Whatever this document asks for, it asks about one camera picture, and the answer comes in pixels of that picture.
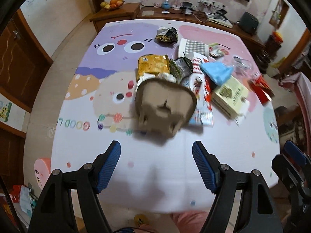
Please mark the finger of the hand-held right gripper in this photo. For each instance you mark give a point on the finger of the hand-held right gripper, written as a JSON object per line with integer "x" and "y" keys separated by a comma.
{"x": 295, "y": 153}
{"x": 283, "y": 170}

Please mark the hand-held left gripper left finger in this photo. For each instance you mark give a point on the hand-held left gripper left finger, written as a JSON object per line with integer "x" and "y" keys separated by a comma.
{"x": 109, "y": 167}

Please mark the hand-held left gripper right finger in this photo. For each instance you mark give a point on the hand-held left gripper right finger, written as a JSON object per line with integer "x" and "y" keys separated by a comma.
{"x": 204, "y": 167}

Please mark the brown cardboard box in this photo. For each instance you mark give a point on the brown cardboard box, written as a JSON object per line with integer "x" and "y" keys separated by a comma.
{"x": 165, "y": 102}

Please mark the grey checked paper cup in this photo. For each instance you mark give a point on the grey checked paper cup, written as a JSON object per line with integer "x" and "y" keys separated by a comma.
{"x": 193, "y": 46}

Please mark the black and gold wrapper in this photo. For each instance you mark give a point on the black and gold wrapper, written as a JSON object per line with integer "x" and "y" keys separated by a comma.
{"x": 167, "y": 36}

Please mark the printed tablecloth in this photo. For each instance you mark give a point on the printed tablecloth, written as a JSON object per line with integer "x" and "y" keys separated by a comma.
{"x": 155, "y": 174}

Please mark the person's pink trousers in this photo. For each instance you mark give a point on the person's pink trousers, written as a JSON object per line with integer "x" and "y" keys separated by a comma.
{"x": 189, "y": 222}

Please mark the yellow flowered slipper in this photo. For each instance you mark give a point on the yellow flowered slipper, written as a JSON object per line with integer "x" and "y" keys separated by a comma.
{"x": 141, "y": 219}

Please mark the side table with cloth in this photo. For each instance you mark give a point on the side table with cloth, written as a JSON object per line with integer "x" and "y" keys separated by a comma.
{"x": 296, "y": 87}

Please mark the pink stool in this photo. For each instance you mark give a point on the pink stool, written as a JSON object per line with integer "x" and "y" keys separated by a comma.
{"x": 42, "y": 172}

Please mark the red and white wrapper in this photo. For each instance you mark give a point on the red and white wrapper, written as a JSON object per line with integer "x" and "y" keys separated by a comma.
{"x": 203, "y": 97}

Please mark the red foil packet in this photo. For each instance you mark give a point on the red foil packet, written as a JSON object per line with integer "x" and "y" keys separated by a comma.
{"x": 261, "y": 87}

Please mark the cream printed box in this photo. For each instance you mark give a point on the cream printed box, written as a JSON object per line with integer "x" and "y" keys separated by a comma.
{"x": 230, "y": 94}

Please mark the light blue printed bag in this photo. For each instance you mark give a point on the light blue printed bag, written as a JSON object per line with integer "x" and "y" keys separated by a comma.
{"x": 26, "y": 197}

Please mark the clear plastic bottle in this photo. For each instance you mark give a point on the clear plastic bottle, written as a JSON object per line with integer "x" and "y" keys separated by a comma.
{"x": 243, "y": 64}

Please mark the dark green snack wrapper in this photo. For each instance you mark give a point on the dark green snack wrapper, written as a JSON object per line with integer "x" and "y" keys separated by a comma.
{"x": 181, "y": 66}

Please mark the basket with red lid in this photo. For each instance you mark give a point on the basket with red lid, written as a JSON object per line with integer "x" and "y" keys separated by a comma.
{"x": 274, "y": 45}

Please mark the yellow snack bag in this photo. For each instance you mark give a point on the yellow snack bag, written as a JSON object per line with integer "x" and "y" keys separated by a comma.
{"x": 151, "y": 64}

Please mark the green and white wrapper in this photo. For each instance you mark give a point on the green and white wrapper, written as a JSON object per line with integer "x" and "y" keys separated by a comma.
{"x": 218, "y": 50}

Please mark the black air fryer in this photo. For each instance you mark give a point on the black air fryer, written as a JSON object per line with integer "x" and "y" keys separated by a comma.
{"x": 248, "y": 22}

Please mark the wooden door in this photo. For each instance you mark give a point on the wooden door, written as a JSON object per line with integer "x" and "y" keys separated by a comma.
{"x": 17, "y": 63}

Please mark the white set-top box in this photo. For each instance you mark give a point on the white set-top box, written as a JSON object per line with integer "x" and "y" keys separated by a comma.
{"x": 220, "y": 22}

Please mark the wooden cabinet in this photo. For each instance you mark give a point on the wooden cabinet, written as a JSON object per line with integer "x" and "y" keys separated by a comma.
{"x": 116, "y": 15}

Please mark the sheet of paper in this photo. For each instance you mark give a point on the sheet of paper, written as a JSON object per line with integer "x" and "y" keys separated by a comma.
{"x": 147, "y": 12}

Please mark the small white controller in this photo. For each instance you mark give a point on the small white controller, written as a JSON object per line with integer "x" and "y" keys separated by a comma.
{"x": 165, "y": 12}

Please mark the black charger device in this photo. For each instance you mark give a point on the black charger device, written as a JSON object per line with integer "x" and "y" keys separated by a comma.
{"x": 187, "y": 6}

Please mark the fruit bowl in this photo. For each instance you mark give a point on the fruit bowl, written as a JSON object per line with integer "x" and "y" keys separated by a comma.
{"x": 113, "y": 4}

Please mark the white power strip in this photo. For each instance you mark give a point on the white power strip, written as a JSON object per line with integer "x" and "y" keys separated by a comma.
{"x": 210, "y": 2}

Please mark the wall poster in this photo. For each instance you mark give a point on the wall poster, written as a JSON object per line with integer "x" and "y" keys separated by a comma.
{"x": 6, "y": 109}

